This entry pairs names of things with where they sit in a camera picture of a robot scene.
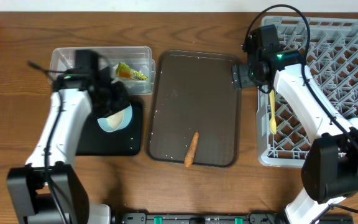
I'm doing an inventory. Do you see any light blue bowl with rice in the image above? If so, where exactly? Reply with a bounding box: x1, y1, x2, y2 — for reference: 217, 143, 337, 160
98, 105, 133, 133

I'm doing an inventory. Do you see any yellow snack wrapper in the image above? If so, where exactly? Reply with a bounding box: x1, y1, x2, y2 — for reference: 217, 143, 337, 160
113, 63, 147, 81

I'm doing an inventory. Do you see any yellow plastic spoon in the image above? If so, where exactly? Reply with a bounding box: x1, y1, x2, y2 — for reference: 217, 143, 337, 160
269, 90, 277, 134

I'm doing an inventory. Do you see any orange carrot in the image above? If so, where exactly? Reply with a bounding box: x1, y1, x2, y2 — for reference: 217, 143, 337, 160
184, 131, 200, 167

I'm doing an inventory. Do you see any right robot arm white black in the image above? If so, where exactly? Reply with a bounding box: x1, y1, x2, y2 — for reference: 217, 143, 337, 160
232, 50, 358, 223

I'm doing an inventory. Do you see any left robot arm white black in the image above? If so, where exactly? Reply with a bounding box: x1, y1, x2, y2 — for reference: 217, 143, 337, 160
7, 74, 131, 223

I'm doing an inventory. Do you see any clear plastic waste bin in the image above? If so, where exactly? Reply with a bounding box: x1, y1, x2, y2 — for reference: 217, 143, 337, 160
50, 46, 155, 95

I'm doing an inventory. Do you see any grey dishwasher rack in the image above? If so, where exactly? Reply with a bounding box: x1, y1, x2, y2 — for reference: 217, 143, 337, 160
256, 16, 358, 168

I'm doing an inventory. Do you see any black tray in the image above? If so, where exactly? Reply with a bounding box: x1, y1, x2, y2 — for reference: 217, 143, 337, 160
76, 98, 143, 156

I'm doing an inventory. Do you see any dark brown serving tray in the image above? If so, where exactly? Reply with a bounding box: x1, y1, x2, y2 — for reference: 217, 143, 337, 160
145, 50, 241, 168

